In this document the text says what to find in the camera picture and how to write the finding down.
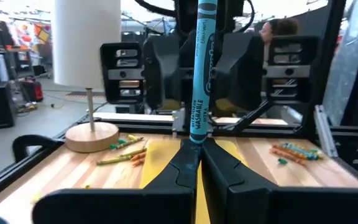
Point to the grey plastic sheet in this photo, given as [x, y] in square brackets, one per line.
[350, 62]

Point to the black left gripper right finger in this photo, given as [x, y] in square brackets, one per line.
[291, 208]

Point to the white cylinder shade table lamp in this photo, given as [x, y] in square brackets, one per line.
[85, 46]

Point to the yellow crayon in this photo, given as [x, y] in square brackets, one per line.
[319, 155]

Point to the person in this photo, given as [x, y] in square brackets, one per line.
[283, 28]

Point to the red and black box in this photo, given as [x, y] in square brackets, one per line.
[33, 91]

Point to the silver aluminium extrusion piece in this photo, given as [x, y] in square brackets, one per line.
[325, 133]

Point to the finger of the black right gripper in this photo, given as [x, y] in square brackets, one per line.
[241, 71]
[162, 71]

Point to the white paper roll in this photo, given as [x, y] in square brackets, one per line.
[1, 68]

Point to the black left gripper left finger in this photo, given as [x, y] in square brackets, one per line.
[135, 208]

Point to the yellow translucent plastic bin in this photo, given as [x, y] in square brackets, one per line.
[158, 158]

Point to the black aluminium rig frame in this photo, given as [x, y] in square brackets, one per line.
[275, 132]

